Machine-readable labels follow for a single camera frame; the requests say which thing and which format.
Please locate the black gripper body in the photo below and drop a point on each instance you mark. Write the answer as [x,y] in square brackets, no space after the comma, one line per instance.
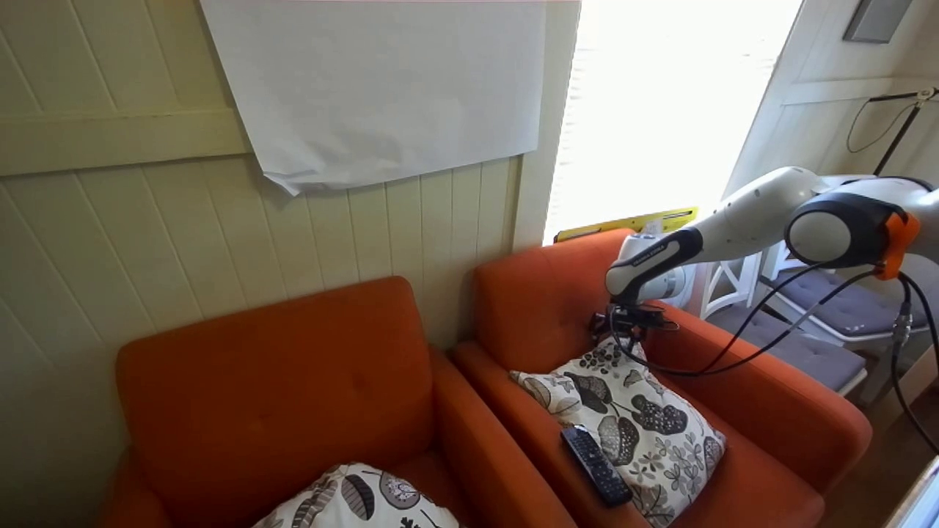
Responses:
[624,325]

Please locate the floral pillow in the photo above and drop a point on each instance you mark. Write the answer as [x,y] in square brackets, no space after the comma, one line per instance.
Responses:
[656,438]
[359,497]

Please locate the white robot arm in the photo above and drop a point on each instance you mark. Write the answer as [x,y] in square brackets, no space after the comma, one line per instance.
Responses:
[825,222]

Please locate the yellow window sill strip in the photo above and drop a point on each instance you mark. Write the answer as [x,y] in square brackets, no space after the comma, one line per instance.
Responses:
[669,218]

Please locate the white chair near, grey cushion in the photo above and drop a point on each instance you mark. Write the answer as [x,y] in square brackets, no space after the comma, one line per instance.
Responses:
[734,302]

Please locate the white chair , grey cushion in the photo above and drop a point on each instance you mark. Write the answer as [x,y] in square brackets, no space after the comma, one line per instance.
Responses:
[734,302]
[844,306]

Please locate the black remote control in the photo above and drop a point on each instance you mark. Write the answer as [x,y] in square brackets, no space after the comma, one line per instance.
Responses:
[597,469]

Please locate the orange right armchair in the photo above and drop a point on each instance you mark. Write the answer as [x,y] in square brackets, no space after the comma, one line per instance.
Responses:
[786,437]

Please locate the orange armchair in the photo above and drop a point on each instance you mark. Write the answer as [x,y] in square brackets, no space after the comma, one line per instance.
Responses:
[236,416]
[786,437]

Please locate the white chair far, grey cushion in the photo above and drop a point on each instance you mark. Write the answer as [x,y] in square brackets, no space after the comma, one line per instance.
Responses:
[844,306]

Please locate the orange left armchair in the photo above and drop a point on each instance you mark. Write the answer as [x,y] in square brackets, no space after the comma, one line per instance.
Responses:
[236,416]

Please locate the white paper sheet on wall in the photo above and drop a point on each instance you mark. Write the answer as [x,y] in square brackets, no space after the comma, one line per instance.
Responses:
[345,95]

